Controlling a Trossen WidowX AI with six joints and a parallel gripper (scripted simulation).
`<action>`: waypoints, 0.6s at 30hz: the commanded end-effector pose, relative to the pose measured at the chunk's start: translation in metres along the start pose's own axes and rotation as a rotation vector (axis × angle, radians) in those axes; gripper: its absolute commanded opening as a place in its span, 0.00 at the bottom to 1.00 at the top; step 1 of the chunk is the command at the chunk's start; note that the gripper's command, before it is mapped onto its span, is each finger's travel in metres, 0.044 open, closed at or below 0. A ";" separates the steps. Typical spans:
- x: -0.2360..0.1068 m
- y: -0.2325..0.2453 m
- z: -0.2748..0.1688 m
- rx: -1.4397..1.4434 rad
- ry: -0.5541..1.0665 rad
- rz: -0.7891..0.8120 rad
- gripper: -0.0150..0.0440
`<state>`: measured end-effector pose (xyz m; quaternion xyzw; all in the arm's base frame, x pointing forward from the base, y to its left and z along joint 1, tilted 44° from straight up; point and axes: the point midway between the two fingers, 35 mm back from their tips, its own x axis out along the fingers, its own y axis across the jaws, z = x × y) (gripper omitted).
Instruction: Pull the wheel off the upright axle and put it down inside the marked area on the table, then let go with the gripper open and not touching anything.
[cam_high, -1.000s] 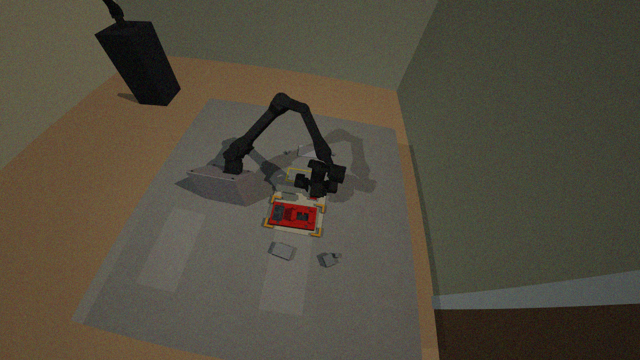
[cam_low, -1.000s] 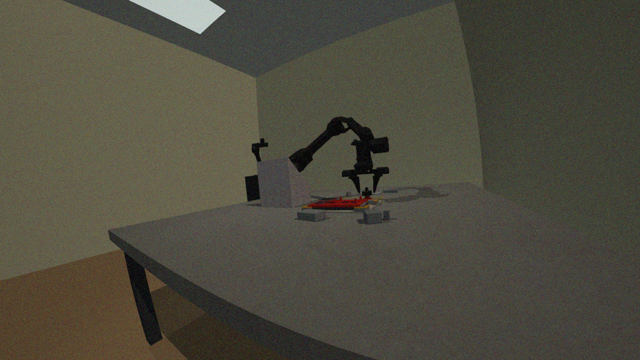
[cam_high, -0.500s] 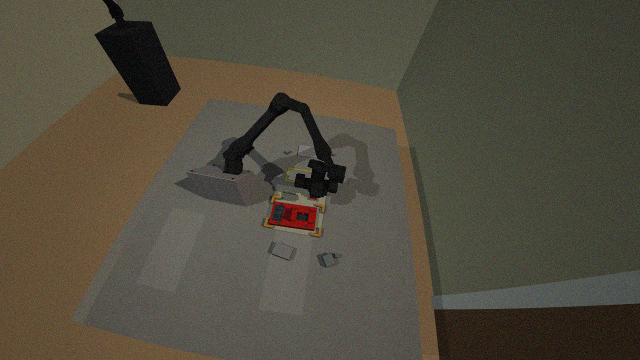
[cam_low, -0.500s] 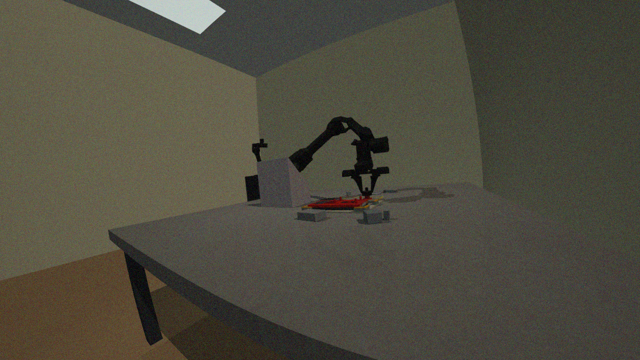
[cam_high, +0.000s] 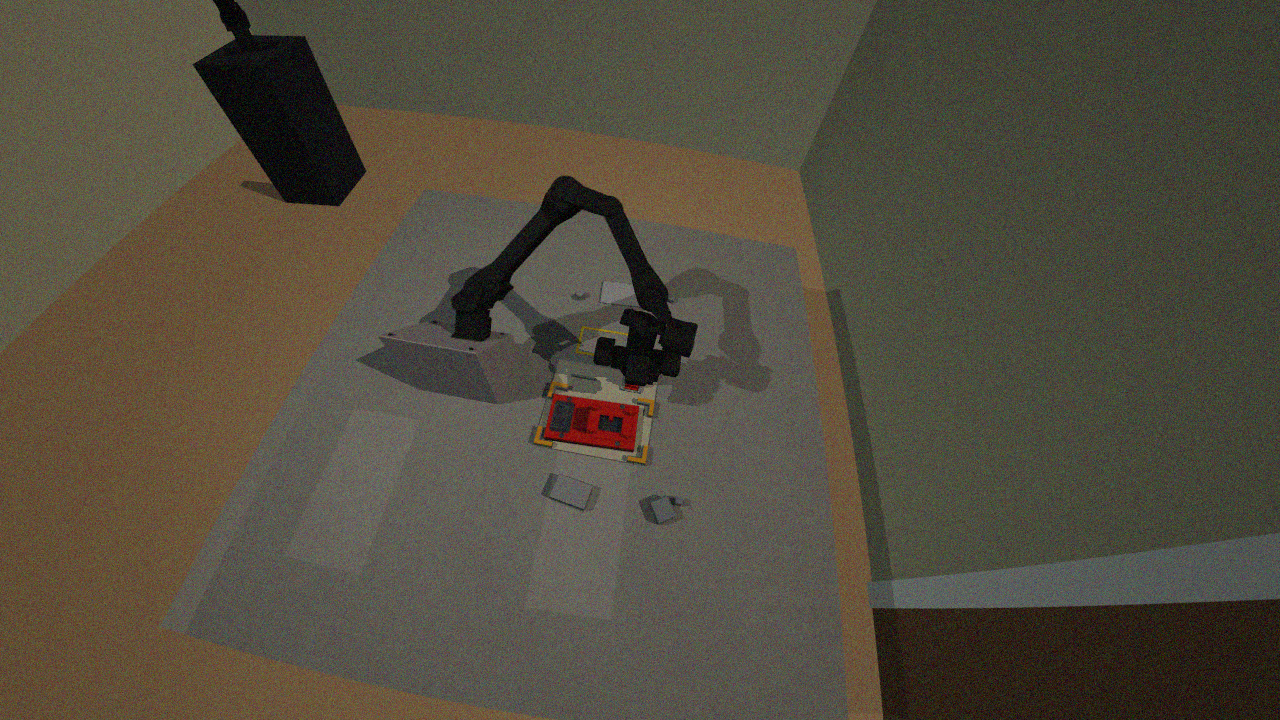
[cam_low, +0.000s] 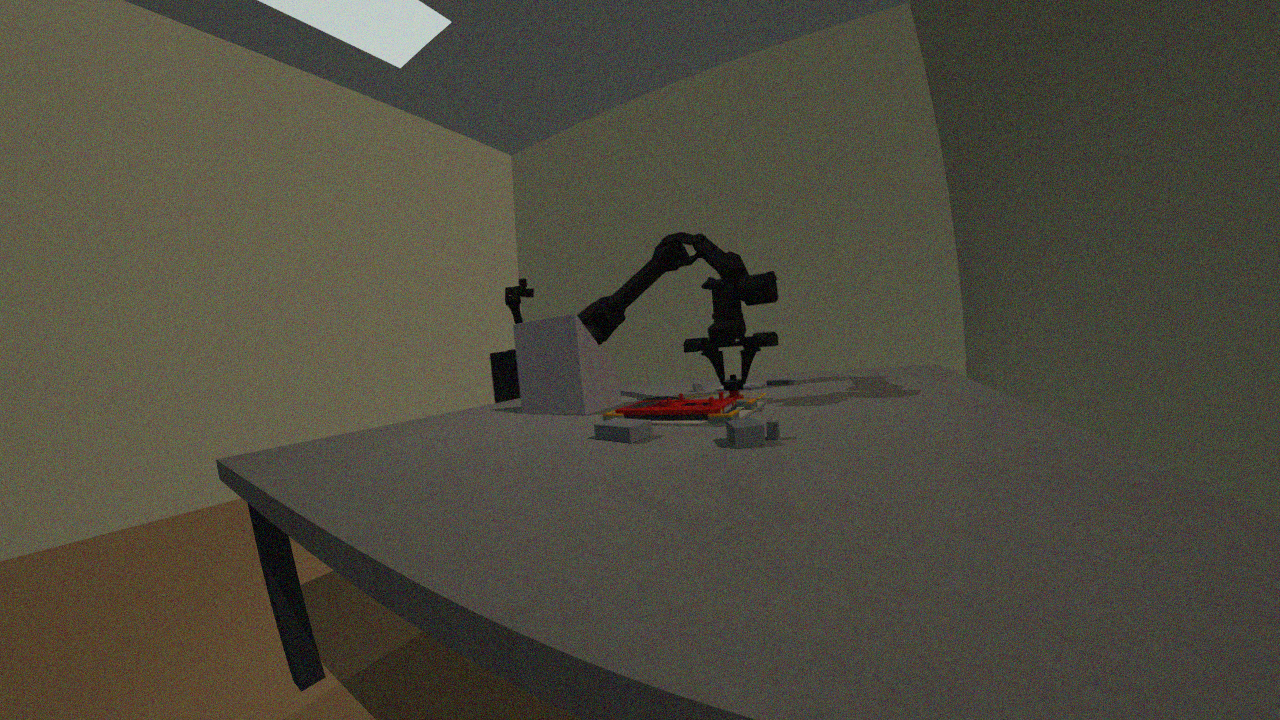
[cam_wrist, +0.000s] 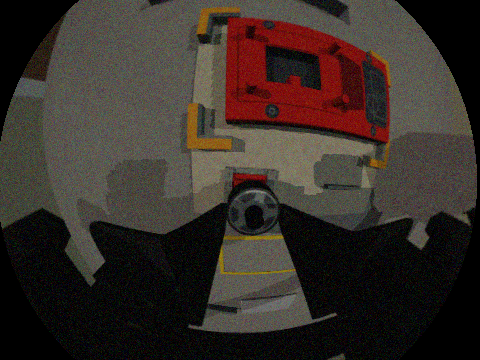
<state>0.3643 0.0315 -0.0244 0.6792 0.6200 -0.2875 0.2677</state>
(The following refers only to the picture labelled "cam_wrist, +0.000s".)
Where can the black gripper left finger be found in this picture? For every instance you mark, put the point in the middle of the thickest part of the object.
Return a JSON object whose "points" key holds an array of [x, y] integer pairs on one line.
{"points": [[186, 258]]}

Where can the black wheel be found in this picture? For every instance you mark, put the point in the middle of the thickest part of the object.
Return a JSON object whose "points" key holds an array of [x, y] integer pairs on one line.
{"points": [[247, 194]]}

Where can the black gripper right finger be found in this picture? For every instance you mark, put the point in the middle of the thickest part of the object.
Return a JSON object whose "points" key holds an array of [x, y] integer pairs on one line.
{"points": [[328, 258]]}

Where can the yellow rectangular outline on table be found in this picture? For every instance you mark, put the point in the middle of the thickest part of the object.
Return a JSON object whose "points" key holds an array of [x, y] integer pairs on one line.
{"points": [[257, 237]]}

